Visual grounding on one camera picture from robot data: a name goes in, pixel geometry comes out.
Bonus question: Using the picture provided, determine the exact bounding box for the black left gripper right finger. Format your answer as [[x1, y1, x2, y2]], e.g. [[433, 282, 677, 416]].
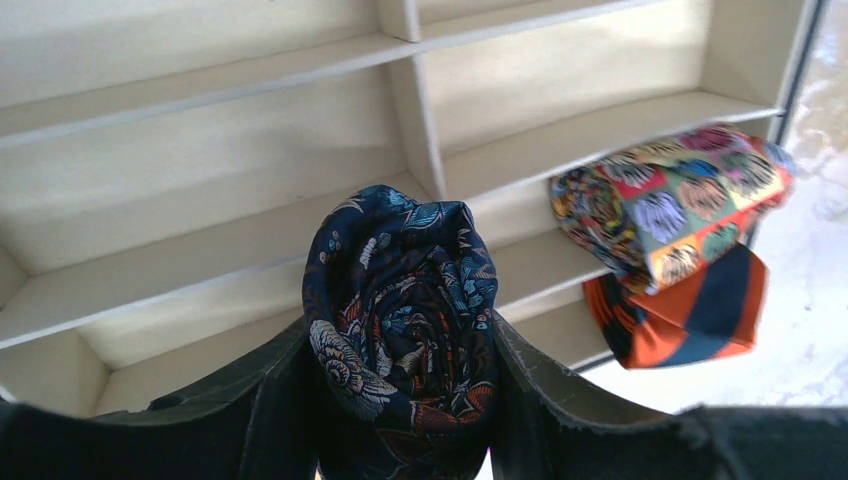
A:
[[490, 317, 847, 479]]

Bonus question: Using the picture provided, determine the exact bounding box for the black tie storage box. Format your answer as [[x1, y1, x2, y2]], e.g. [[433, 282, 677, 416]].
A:
[[1, 1, 815, 417]]

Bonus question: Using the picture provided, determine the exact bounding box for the navy floral tie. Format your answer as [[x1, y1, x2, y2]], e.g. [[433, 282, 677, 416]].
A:
[[302, 184, 500, 479]]

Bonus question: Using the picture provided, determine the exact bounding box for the orange navy rolled tie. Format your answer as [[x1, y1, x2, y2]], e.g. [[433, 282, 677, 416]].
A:
[[583, 244, 769, 369]]

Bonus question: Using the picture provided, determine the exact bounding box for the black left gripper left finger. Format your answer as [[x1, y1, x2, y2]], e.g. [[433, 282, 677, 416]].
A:
[[1, 319, 317, 479]]

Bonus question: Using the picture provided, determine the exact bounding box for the multicolour patterned rolled tie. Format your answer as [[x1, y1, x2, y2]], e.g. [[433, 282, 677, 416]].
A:
[[550, 123, 795, 294]]

